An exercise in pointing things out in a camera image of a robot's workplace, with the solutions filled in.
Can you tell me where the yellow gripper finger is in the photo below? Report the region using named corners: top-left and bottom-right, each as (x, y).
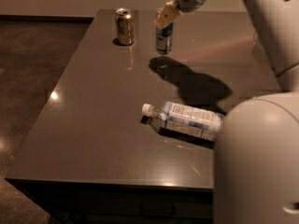
top-left (155, 0), bottom-right (180, 29)

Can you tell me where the blue silver redbull can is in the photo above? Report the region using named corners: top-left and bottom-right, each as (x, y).
top-left (155, 7), bottom-right (174, 55)

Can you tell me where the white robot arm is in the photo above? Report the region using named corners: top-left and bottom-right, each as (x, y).
top-left (213, 0), bottom-right (299, 224)

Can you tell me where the orange soda can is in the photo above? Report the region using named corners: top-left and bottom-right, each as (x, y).
top-left (115, 7), bottom-right (134, 46)

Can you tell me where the clear plastic water bottle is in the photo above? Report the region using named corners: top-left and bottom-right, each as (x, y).
top-left (142, 101), bottom-right (224, 142)

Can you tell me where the dark cabinet drawer handle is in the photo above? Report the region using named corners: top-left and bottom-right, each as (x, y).
top-left (141, 204), bottom-right (173, 218)

